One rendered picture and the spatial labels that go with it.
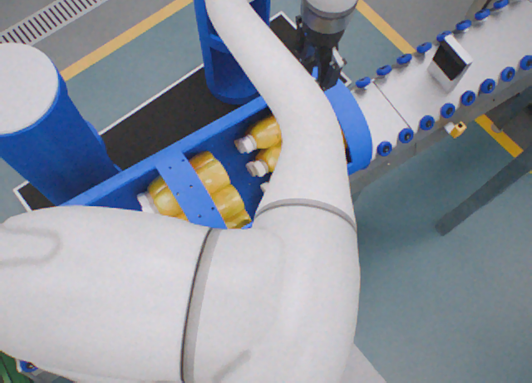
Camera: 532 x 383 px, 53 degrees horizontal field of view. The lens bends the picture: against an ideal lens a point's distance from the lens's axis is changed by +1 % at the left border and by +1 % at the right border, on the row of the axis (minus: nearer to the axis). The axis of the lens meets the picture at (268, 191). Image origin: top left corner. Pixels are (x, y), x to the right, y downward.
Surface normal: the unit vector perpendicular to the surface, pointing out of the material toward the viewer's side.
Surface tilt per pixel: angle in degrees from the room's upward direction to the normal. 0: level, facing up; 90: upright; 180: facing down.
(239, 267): 18
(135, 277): 3
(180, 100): 0
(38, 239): 22
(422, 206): 0
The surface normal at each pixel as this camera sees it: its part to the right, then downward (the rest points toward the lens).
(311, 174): 0.04, -0.73
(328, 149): 0.39, -0.61
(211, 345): -0.14, 0.18
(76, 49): 0.03, -0.34
